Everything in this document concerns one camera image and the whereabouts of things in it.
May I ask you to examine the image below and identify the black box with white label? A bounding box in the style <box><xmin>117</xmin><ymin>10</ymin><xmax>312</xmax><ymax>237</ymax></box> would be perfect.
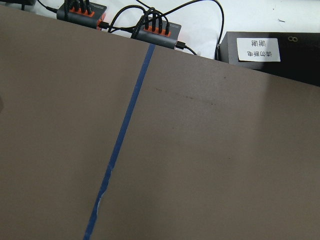
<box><xmin>216</xmin><ymin>31</ymin><xmax>320</xmax><ymax>86</ymax></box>

